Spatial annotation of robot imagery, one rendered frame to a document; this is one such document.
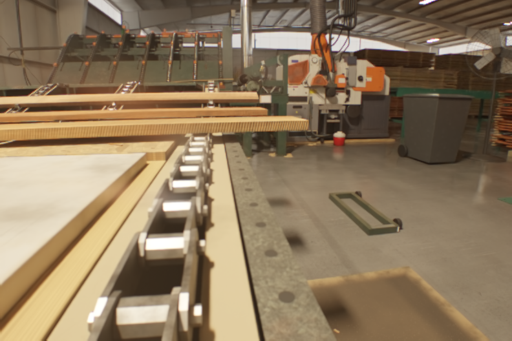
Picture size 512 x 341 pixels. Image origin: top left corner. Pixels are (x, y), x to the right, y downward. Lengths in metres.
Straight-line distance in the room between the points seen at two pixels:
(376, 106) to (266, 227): 6.02
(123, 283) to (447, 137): 4.32
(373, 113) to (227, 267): 6.06
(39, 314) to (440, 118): 4.18
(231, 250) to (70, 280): 0.13
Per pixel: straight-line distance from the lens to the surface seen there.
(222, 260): 0.23
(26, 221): 0.32
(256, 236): 0.25
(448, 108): 4.26
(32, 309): 0.24
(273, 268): 0.22
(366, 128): 6.17
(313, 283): 1.53
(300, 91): 5.18
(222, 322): 0.18
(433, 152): 4.30
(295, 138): 5.20
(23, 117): 1.46
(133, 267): 0.20
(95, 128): 0.74
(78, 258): 0.28
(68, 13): 13.03
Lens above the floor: 0.95
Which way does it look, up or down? 12 degrees down
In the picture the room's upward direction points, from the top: straight up
